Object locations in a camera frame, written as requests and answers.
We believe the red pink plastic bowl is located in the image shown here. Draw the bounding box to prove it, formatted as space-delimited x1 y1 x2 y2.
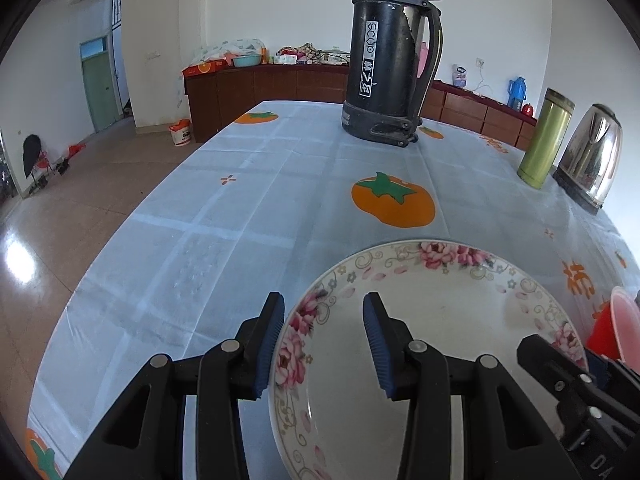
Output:
587 286 640 372

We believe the pink floral rim plate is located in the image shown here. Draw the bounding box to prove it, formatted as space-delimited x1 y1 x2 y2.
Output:
269 240 587 479

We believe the stainless steel electric kettle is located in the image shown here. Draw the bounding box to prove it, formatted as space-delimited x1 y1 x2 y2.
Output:
553 103 623 214

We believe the green thermos tumbler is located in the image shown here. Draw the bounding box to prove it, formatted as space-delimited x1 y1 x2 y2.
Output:
518 88 575 190

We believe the persimmon print tablecloth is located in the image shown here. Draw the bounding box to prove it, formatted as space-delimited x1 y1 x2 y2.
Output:
25 102 639 479

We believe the white plastic bucket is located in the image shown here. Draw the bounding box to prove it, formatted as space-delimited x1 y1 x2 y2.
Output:
168 119 192 146

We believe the black chair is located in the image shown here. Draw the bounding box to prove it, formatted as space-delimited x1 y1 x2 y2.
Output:
23 134 52 190

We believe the blue thermos jug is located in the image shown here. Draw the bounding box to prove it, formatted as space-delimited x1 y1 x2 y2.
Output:
508 76 526 112

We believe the dark red wooden sideboard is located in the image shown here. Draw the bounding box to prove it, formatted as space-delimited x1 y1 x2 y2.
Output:
184 63 536 151

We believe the green door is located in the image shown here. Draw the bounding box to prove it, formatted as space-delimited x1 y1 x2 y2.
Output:
80 37 120 132

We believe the pink thermos bottle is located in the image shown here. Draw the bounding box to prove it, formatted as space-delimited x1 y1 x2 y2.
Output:
416 41 428 77

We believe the black steel thermos jug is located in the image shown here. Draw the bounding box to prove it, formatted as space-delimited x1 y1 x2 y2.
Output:
342 0 444 148

